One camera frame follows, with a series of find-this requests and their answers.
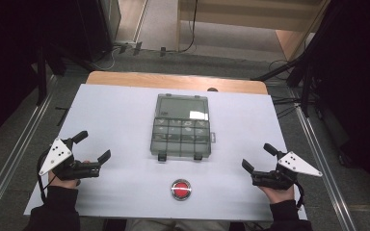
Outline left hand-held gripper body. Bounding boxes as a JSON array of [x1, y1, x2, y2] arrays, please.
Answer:
[[39, 138, 102, 182]]

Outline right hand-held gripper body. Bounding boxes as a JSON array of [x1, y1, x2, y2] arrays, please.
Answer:
[[251, 150, 324, 192]]

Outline red round button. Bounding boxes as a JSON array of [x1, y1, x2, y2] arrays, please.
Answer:
[[170, 178, 193, 202]]

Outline clear grey compartment organizer box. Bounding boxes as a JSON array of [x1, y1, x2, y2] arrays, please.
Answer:
[[149, 92, 217, 163]]

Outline person's right hand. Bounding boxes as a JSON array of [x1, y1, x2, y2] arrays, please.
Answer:
[[257, 184, 296, 205]]

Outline person's left hand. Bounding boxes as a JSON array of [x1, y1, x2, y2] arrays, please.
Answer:
[[47, 169, 82, 191]]

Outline white table cover sheet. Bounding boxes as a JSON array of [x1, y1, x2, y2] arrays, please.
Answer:
[[23, 84, 308, 222]]

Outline black tripod stand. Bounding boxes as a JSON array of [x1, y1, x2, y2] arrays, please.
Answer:
[[251, 47, 324, 118]]

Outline wooden table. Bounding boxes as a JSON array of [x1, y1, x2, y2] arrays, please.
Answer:
[[85, 70, 269, 96]]

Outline dark curtain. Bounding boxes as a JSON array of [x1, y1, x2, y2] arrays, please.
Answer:
[[0, 0, 105, 150], [302, 0, 370, 206]]

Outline right hand-held gripper black cable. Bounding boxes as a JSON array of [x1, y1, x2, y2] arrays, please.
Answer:
[[294, 180, 305, 210]]

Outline hand-held gripper black cable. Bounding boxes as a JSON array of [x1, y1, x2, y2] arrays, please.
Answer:
[[36, 149, 53, 204], [294, 180, 305, 210]]

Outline black angle bracket on floor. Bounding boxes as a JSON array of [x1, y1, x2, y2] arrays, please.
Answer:
[[55, 106, 70, 127]]

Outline left hand-held gripper black cable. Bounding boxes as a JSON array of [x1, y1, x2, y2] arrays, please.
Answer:
[[36, 149, 53, 204]]

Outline black floor cables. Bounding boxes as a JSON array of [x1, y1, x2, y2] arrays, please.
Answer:
[[269, 95, 304, 119]]

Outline metal floor rail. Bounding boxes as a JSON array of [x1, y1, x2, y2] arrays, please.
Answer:
[[292, 105, 358, 231], [0, 75, 59, 222]]

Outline white floor cable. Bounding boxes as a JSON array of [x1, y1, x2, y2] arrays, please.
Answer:
[[91, 46, 118, 72]]

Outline black hanging cable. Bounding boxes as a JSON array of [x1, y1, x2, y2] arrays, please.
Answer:
[[175, 0, 199, 54]]

